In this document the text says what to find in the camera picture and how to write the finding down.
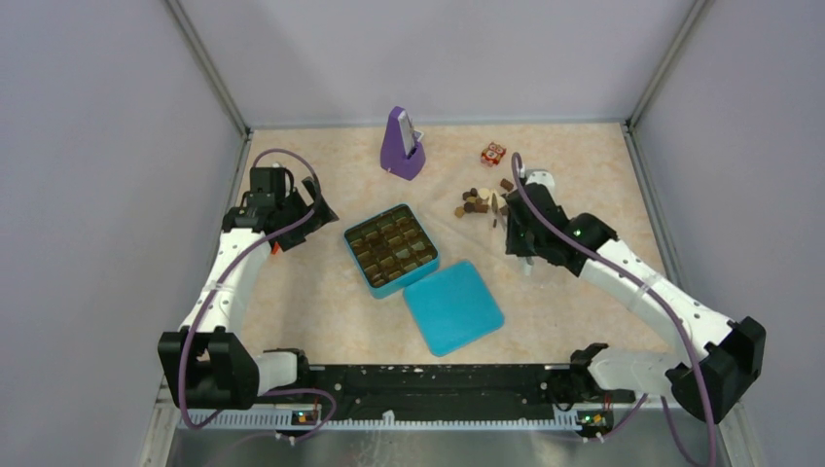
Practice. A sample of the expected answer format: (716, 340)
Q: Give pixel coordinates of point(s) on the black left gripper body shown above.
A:
(292, 204)

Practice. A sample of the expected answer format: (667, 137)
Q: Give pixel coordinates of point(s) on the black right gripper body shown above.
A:
(520, 241)

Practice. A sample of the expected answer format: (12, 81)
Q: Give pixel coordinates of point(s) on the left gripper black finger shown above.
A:
(299, 234)
(322, 212)

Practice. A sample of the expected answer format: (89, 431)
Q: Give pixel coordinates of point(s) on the teal chocolate box with tray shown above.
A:
(391, 250)

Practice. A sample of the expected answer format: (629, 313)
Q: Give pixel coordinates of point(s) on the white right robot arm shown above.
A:
(713, 359)

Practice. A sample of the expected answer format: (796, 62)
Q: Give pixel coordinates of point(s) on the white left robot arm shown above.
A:
(205, 362)

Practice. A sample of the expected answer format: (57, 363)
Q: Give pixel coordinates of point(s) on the red small candy box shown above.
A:
(493, 154)

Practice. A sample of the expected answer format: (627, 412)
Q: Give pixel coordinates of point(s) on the purple phone stand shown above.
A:
(402, 153)

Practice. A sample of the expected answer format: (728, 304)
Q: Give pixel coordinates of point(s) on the teal box lid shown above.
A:
(452, 308)

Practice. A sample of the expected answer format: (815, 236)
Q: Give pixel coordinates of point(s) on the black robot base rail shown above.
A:
(460, 396)

